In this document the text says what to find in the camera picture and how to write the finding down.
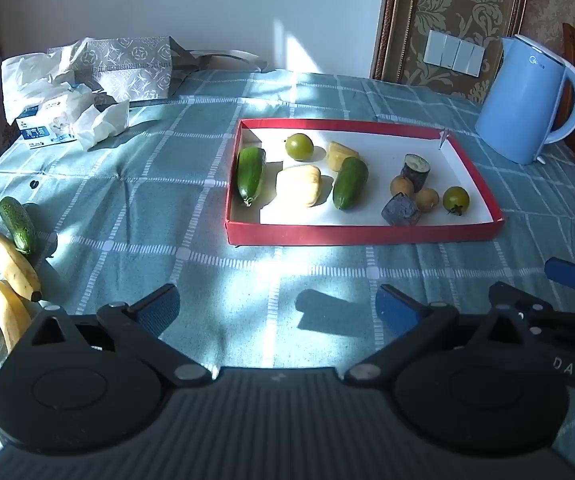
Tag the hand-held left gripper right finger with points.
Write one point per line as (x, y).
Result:
(396, 310)

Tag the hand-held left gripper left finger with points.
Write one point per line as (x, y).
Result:
(160, 309)

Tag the red shallow cardboard tray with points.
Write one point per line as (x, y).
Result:
(357, 235)

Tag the teal checked tablecloth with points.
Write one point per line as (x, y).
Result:
(157, 210)

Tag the purple eggplant piece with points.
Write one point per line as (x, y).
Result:
(401, 211)
(415, 169)

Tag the brown longan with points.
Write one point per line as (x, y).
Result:
(427, 199)
(401, 186)

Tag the green tomato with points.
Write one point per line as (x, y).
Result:
(299, 147)
(456, 199)

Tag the green cucumber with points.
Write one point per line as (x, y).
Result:
(17, 225)
(250, 175)
(350, 185)

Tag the yellow banana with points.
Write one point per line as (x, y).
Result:
(10, 262)
(5, 310)

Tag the large yellow potato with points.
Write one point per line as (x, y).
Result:
(298, 186)

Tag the small yellow potato piece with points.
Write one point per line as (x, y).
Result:
(341, 154)

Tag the blue electric kettle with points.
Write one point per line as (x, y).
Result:
(522, 95)

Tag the crumpled white tissue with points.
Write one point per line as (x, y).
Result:
(102, 120)

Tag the blue white tissue pack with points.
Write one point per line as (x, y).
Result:
(50, 125)

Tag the grey patterned gift bag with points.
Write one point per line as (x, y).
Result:
(127, 67)

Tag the white wall switch panel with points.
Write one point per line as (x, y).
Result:
(455, 53)

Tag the ornate floral wall frame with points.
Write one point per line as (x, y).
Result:
(467, 0)

